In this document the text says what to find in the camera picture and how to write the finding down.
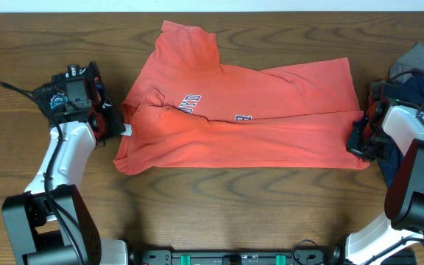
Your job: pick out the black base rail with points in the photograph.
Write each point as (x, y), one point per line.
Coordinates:
(304, 256)

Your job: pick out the grey garment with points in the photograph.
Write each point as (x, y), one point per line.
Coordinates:
(405, 85)

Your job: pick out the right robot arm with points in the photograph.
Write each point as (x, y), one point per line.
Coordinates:
(389, 123)

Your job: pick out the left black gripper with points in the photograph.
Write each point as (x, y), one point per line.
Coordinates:
(112, 120)

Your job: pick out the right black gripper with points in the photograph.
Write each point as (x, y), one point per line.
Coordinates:
(353, 146)

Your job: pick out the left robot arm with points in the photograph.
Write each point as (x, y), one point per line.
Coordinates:
(49, 223)

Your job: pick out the red soccer t-shirt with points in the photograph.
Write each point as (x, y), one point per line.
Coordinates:
(187, 109)

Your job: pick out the black printed folded shirt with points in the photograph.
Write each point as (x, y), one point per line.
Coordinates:
(72, 95)

